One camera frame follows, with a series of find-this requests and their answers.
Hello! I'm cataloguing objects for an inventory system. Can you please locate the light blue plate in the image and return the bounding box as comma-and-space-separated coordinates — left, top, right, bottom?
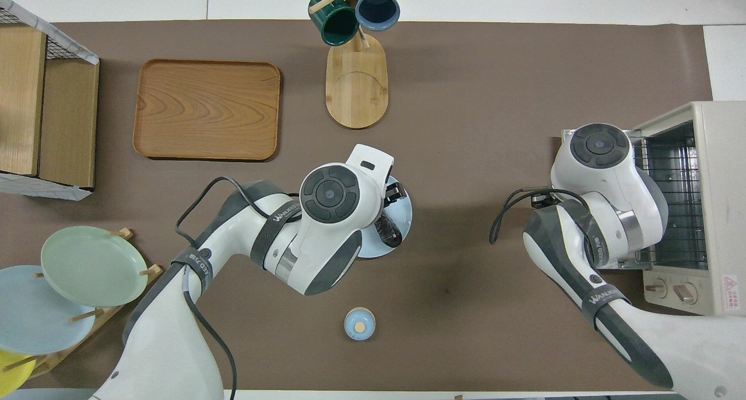
356, 176, 413, 259
0, 265, 97, 355

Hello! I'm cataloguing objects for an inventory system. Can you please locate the dark purple eggplant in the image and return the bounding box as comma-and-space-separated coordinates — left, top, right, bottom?
376, 210, 404, 249

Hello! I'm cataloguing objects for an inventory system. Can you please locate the beige toaster oven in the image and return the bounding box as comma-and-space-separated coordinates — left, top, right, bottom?
562, 101, 746, 317

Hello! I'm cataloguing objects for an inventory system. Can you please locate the wooden mug tree stand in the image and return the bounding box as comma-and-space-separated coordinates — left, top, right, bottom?
309, 0, 403, 130

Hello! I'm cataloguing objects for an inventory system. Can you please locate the brown table mat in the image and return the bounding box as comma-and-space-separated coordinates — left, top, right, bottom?
0, 20, 744, 392

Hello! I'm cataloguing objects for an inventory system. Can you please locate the dark green mug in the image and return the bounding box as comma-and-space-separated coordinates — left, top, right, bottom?
308, 0, 360, 47

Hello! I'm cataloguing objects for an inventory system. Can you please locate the blue mug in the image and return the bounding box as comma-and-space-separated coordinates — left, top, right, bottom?
354, 0, 401, 32

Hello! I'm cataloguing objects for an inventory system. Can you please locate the wooden serving tray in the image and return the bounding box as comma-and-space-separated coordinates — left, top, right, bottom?
133, 59, 281, 162

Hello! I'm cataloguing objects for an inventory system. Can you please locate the wooden plate rack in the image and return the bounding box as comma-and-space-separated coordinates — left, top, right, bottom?
26, 228, 163, 380

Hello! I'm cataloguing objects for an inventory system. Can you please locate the pale green plate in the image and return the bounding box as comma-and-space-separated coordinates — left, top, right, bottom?
41, 226, 149, 308

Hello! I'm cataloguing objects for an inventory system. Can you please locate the wooden shelf unit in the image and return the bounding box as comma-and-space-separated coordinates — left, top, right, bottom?
0, 24, 100, 191

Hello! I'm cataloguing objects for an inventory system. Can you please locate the yellow plate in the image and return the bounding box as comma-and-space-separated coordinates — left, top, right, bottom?
0, 349, 36, 396

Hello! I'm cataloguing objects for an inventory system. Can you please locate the metal oven wire rack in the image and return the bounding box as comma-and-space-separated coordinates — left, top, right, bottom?
632, 135, 709, 269

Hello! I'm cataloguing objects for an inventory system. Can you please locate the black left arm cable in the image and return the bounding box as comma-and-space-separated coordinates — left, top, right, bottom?
175, 177, 275, 400

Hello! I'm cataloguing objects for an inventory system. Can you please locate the wooden shelf with wire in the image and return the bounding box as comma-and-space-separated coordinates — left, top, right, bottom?
0, 0, 100, 201

